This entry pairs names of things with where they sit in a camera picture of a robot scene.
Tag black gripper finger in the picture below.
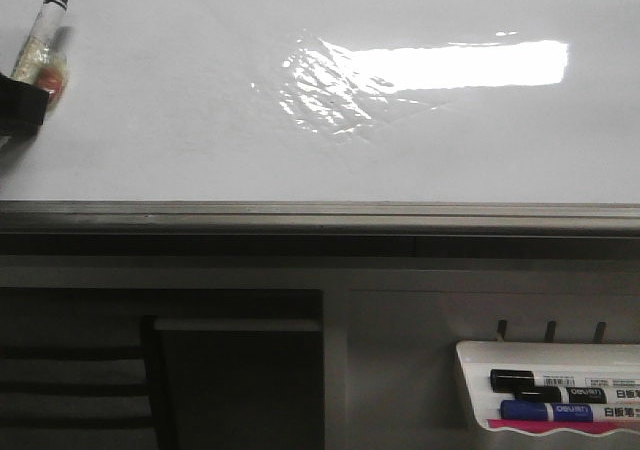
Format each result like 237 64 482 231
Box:
0 74 49 136

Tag white black whiteboard marker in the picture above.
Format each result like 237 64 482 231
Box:
10 0 68 110

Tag white whiteboard surface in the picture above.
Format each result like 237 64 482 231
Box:
1 0 639 203

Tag dark striped chair back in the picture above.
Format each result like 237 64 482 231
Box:
1 345 158 449

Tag dark cabinet panel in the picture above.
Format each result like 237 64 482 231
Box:
140 316 325 449

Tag black hook left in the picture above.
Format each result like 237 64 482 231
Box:
496 319 508 342

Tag black hook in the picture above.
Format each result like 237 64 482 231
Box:
593 321 607 344
544 320 557 343
496 319 508 342

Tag black capped marker rear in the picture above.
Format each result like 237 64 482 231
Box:
489 369 639 393

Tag black capped marker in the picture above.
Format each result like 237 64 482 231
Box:
489 369 639 393
514 386 639 404

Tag black hook middle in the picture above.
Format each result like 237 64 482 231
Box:
544 320 557 343

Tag blue capped marker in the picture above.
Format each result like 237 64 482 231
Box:
500 400 639 424

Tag black capped marker middle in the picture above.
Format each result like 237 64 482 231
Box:
514 386 639 404

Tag black hook right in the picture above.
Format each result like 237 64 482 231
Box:
593 321 607 344

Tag white plastic marker tray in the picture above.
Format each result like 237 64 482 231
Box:
456 341 639 449

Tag grey aluminium whiteboard frame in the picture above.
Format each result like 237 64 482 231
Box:
1 200 639 238

